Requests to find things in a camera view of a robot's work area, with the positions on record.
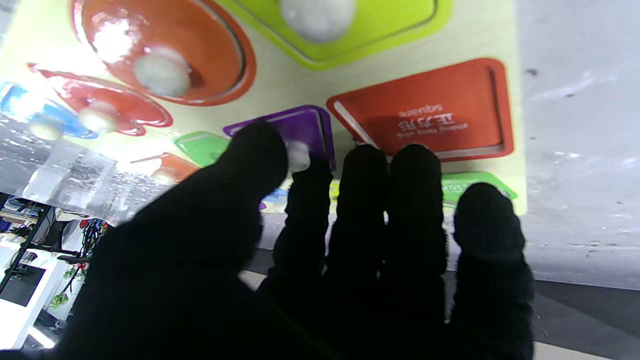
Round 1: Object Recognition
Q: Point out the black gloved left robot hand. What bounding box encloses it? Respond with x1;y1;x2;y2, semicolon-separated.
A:
50;121;536;360

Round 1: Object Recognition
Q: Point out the blue diamond puzzle piece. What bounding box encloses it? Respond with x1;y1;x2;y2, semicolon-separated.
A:
262;187;290;214

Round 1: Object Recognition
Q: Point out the orange rectangle puzzle piece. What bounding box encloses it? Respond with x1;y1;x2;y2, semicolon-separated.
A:
130;152;201;185

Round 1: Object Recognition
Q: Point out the green hexagon puzzle piece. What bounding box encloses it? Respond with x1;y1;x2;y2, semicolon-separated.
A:
173;130;231;169

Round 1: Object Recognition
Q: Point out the purple triangle puzzle piece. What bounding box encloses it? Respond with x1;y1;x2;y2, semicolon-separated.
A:
222;104;337;174

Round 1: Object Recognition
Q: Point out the red heart puzzle piece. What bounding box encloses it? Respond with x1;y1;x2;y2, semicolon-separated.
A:
27;62;174;137

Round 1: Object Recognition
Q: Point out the orange oval puzzle piece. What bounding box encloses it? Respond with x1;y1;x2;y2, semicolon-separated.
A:
71;0;258;107

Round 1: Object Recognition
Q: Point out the blue semicircle puzzle piece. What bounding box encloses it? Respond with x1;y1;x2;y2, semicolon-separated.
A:
0;82;99;141

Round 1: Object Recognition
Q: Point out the yellow trapezoid puzzle piece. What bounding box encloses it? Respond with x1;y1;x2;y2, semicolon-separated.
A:
219;0;454;71

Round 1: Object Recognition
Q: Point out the yellow wooden puzzle board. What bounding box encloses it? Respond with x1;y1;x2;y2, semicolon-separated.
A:
0;0;529;217

